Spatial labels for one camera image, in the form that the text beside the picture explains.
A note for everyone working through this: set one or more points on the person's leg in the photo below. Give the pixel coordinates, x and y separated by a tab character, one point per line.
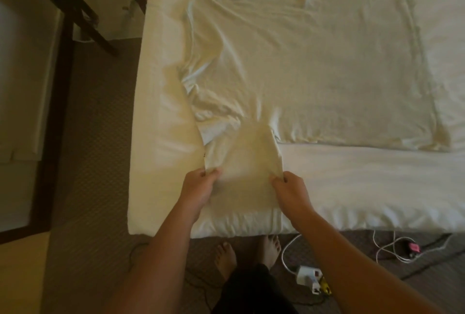
270	250
240	281

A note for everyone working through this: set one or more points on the white power strip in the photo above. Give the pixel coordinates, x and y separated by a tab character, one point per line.
311	279

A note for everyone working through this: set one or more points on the white printed t-shirt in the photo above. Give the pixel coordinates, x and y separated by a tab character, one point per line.
320	63

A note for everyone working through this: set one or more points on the person's right forearm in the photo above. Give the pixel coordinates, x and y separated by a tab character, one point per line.
356	274

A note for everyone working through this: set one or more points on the person's right hand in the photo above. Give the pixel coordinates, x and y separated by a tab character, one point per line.
292	195

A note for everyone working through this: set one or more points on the person's left hand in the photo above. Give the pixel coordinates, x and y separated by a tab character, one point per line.
197	190

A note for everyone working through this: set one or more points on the white bed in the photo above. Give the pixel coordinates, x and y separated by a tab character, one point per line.
160	165

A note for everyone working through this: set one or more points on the person's right leg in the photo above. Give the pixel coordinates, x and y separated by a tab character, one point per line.
270	250

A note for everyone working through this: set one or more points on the person's left forearm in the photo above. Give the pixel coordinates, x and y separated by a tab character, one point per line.
156	266

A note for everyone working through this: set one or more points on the person's left leg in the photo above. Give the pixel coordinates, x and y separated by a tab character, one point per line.
240	281

